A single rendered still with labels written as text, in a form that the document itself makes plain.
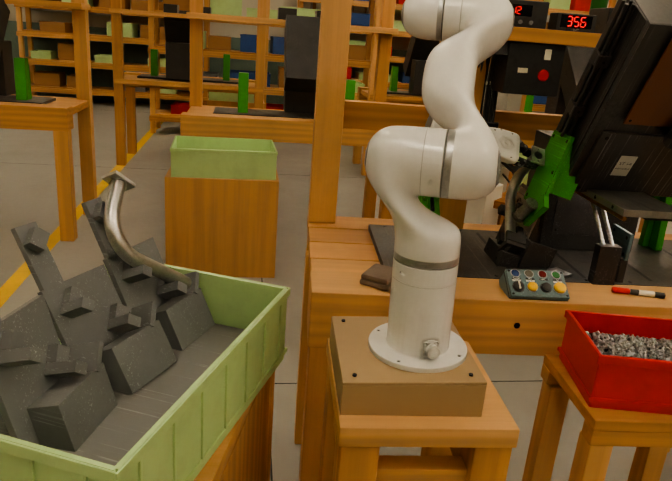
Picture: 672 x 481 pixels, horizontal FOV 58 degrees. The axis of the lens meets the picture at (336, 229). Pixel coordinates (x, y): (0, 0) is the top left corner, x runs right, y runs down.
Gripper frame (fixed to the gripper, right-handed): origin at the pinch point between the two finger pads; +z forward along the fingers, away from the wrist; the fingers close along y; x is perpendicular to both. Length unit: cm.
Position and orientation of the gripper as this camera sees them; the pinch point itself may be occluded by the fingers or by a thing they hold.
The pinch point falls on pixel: (531, 158)
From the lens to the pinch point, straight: 181.1
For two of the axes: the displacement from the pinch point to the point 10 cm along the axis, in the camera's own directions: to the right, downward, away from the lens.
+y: 1.9, -8.6, 4.7
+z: 9.4, 2.9, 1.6
